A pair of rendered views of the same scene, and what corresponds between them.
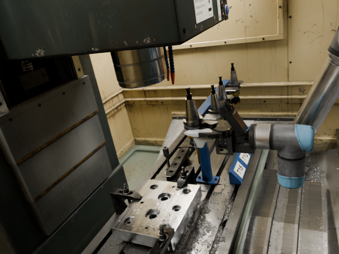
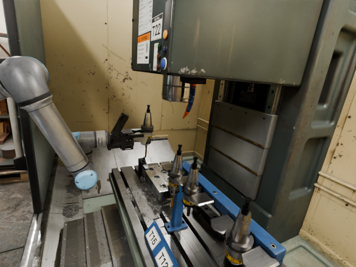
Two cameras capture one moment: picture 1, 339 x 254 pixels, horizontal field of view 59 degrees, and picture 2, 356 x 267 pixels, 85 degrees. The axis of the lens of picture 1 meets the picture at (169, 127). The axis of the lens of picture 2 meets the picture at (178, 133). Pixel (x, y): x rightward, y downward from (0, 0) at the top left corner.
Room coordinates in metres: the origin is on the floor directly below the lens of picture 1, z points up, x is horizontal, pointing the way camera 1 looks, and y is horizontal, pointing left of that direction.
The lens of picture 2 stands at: (1.48, -0.76, 1.57)
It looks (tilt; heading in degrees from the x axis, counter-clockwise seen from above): 17 degrees down; 123
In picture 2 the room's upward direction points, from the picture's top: 6 degrees clockwise
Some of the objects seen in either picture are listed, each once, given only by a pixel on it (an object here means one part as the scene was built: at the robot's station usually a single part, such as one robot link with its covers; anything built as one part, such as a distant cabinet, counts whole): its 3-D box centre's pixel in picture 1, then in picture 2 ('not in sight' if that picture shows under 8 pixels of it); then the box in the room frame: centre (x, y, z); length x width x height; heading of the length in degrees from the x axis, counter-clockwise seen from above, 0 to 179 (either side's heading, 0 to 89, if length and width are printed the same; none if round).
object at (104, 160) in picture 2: not in sight; (136, 166); (0.34, 0.37, 0.75); 0.89 x 0.67 x 0.26; 62
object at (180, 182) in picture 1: (185, 181); not in sight; (1.02, -0.03, 0.97); 0.13 x 0.03 x 0.15; 152
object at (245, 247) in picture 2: (234, 85); (238, 240); (1.42, -0.36, 1.21); 0.06 x 0.06 x 0.03
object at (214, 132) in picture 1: (213, 132); not in sight; (0.80, -0.13, 1.28); 0.09 x 0.05 x 0.02; 75
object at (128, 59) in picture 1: (139, 62); (178, 87); (0.93, 0.05, 1.51); 0.16 x 0.16 x 0.12
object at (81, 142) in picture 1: (66, 150); (233, 145); (1.14, 0.45, 1.16); 0.48 x 0.05 x 0.51; 152
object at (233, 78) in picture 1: (233, 76); (242, 224); (1.42, -0.36, 1.26); 0.04 x 0.04 x 0.07
